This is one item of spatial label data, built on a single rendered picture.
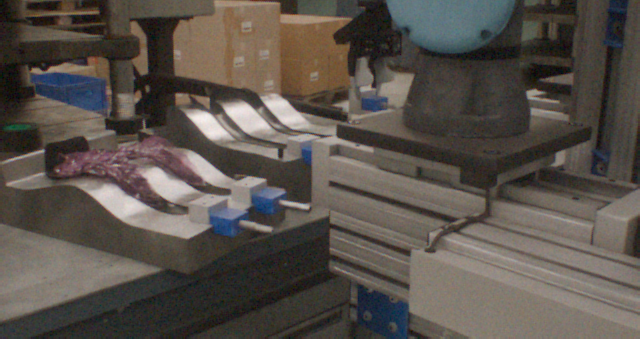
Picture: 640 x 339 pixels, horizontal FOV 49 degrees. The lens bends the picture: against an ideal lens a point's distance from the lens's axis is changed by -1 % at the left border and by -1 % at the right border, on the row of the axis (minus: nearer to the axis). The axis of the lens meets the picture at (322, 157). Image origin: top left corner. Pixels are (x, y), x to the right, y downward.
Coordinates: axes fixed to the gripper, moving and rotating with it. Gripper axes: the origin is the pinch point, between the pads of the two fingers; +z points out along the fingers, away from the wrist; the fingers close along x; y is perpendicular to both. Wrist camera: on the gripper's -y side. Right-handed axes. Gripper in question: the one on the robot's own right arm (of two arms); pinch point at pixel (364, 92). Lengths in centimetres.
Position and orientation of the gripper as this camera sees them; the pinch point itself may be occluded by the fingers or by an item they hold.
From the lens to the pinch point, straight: 157.6
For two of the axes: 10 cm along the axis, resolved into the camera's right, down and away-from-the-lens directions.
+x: 7.2, -1.8, 6.8
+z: -0.1, 9.7, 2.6
